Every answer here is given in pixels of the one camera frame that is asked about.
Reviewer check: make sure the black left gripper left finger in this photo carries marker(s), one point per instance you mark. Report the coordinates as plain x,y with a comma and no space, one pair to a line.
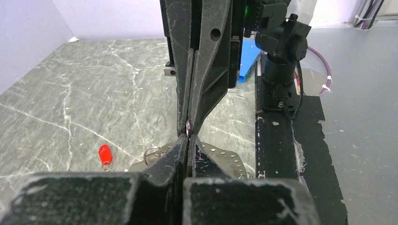
151,197

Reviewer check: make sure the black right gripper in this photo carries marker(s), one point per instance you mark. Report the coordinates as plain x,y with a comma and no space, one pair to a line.
200,25

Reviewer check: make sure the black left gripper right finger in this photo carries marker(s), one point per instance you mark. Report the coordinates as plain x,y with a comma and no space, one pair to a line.
226,201

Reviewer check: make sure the red key tag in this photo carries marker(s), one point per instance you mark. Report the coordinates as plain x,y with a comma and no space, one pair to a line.
105,154

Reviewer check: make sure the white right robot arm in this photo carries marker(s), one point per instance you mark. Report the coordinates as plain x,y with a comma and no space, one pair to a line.
282,37

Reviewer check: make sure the blue foam pad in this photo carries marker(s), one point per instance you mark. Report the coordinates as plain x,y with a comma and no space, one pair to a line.
249,57

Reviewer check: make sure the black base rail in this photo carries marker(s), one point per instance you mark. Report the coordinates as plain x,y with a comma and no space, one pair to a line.
296,149

